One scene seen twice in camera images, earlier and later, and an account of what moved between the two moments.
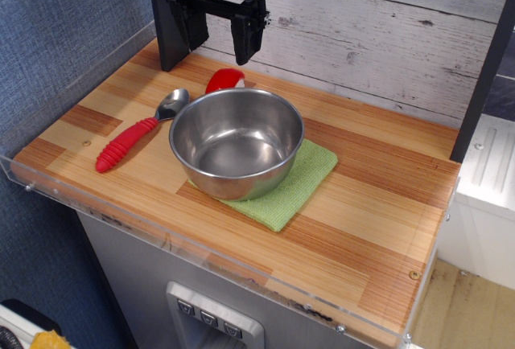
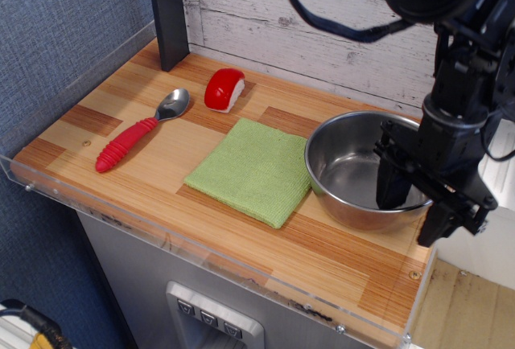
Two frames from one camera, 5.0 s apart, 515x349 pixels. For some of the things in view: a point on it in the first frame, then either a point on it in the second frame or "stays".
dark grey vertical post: (172, 45) stays
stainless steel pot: (238, 144) -> (341, 177)
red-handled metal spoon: (172, 104) stays
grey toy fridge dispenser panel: (203, 323) stays
